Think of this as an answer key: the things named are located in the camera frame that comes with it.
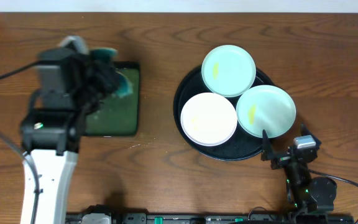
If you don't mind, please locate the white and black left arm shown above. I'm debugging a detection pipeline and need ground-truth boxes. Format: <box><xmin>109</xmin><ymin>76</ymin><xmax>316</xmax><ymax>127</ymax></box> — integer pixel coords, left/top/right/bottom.
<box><xmin>21</xmin><ymin>47</ymin><xmax>119</xmax><ymax>223</ymax></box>

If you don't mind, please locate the white pinkish plate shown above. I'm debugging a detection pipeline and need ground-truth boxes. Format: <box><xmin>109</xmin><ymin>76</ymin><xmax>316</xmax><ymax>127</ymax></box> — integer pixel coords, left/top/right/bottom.
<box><xmin>180</xmin><ymin>92</ymin><xmax>237</xmax><ymax>147</ymax></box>

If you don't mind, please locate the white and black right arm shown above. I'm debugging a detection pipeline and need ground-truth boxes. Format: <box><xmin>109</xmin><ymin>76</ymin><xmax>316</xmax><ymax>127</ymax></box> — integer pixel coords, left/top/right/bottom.
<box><xmin>261</xmin><ymin>125</ymin><xmax>337</xmax><ymax>223</ymax></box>

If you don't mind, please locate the mint green plate right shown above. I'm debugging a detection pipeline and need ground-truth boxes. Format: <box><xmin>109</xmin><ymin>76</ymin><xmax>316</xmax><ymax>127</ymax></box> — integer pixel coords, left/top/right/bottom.
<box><xmin>236</xmin><ymin>85</ymin><xmax>296</xmax><ymax>138</ymax></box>

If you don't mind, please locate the mint green plate top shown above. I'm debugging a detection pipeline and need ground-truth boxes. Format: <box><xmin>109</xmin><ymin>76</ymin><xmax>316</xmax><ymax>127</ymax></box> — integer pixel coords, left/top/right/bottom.
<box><xmin>201</xmin><ymin>45</ymin><xmax>256</xmax><ymax>98</ymax></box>

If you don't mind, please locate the mint green plate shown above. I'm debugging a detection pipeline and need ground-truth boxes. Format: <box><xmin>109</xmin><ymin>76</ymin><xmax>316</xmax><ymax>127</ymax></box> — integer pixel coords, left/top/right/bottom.
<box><xmin>236</xmin><ymin>85</ymin><xmax>296</xmax><ymax>138</ymax></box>
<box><xmin>201</xmin><ymin>45</ymin><xmax>256</xmax><ymax>98</ymax></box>

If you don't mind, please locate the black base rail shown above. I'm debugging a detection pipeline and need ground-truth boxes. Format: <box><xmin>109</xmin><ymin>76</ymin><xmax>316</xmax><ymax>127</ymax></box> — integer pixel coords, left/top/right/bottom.
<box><xmin>64</xmin><ymin>205</ymin><xmax>355</xmax><ymax>224</ymax></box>

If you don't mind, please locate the green and yellow sponge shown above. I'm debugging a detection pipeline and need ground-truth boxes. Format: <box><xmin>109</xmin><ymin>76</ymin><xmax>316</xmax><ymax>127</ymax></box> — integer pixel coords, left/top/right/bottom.
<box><xmin>89</xmin><ymin>47</ymin><xmax>133</xmax><ymax>98</ymax></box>

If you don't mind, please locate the black rectangular tray green liquid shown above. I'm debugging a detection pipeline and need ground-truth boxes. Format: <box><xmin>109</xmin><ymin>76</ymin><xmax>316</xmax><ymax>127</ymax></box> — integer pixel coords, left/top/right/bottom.
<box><xmin>85</xmin><ymin>62</ymin><xmax>140</xmax><ymax>137</ymax></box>

